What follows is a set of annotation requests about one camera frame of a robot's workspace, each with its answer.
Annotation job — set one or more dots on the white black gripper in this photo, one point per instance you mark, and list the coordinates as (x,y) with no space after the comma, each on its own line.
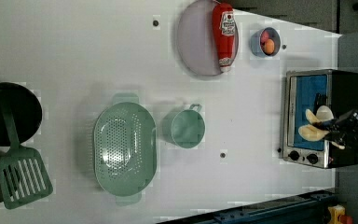
(346,130)

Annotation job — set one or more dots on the plush peeled banana toy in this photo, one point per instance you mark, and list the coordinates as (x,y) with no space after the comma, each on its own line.
(312,131)

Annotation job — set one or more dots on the green plastic mug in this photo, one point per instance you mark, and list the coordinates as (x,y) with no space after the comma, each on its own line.
(184,128)

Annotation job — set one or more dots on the silver black toaster oven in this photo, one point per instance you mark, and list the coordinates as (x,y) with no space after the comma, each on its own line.
(313,100)

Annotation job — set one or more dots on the orange plush fruit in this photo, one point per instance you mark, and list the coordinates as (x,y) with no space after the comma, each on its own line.
(269,47)

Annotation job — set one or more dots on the small blue bowl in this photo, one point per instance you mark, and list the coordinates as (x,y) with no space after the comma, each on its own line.
(257,47)

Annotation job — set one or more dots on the red plush fruit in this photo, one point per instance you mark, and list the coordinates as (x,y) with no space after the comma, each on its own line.
(264,37)

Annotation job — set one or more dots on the plush red ketchup bottle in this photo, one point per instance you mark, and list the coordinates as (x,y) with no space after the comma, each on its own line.
(224,25)

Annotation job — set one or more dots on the grey round plate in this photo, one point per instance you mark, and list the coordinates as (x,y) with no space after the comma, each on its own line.
(194,39)

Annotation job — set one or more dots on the green plastic colander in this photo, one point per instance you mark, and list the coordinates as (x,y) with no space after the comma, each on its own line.
(125,149)

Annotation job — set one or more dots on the green slotted spatula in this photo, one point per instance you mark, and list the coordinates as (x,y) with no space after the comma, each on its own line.
(23,176)

